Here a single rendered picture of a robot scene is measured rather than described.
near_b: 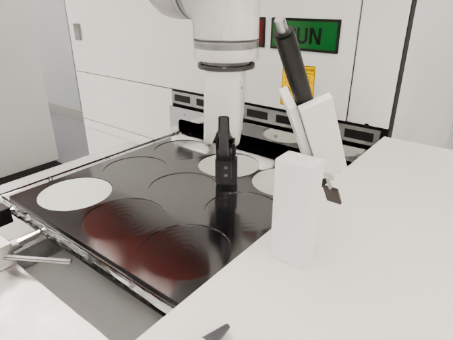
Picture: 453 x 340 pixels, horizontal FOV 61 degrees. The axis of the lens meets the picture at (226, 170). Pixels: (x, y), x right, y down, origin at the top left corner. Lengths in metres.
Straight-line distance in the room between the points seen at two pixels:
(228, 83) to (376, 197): 0.22
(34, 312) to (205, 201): 0.24
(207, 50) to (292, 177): 0.25
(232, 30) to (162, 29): 0.38
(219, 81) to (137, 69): 0.46
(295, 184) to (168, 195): 0.30
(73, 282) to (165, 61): 0.49
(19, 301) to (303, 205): 0.30
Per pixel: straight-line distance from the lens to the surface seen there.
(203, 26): 0.48
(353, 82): 0.62
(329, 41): 0.62
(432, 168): 0.52
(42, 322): 0.42
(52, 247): 0.60
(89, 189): 0.59
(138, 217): 0.50
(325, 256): 0.32
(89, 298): 0.52
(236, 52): 0.48
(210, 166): 0.62
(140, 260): 0.43
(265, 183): 0.57
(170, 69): 0.83
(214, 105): 0.48
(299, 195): 0.27
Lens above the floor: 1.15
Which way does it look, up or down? 24 degrees down
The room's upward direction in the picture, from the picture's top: straight up
